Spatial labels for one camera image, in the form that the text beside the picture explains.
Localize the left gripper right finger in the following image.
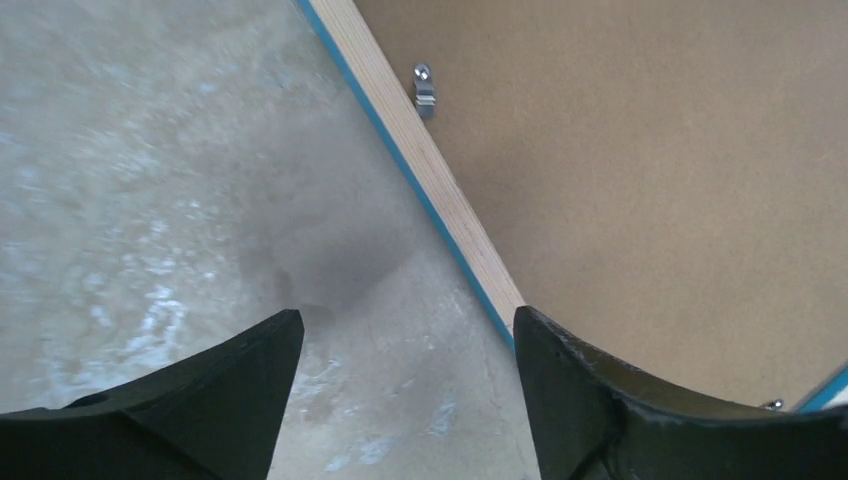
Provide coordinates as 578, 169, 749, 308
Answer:
514, 306, 847, 479

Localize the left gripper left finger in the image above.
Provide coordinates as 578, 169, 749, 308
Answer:
1, 310, 304, 479

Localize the blue wooden picture frame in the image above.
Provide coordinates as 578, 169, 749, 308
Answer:
294, 0, 848, 415

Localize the small metal turn clip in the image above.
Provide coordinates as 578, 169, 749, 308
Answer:
413, 63, 437, 120

